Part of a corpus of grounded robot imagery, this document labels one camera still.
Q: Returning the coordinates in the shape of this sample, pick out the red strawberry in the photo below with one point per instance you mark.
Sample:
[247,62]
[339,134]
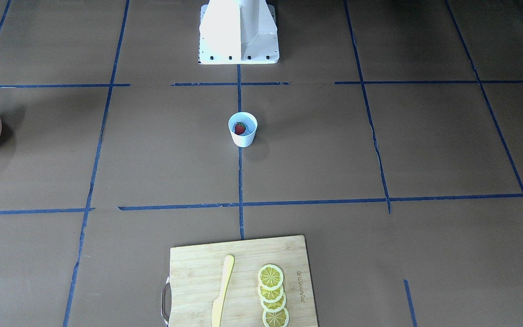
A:
[240,128]

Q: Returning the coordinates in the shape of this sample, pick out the light blue plastic cup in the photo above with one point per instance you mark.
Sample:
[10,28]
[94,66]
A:
[252,124]

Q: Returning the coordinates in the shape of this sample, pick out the yellow plastic knife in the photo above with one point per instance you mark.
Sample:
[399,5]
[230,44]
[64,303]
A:
[218,303]

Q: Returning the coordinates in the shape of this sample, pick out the lemon slice top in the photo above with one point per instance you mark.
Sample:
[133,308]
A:
[270,277]

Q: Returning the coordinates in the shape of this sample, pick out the lemon slice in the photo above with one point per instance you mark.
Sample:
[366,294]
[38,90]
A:
[273,307]
[271,296]
[276,319]
[270,277]

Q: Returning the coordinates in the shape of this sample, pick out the bamboo cutting board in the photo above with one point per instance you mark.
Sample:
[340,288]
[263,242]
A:
[195,273]

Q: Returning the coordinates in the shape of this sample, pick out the lemon slice bottom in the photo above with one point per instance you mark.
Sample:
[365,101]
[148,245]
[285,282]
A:
[276,319]

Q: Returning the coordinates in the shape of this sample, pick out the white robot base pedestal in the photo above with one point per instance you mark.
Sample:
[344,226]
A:
[238,32]

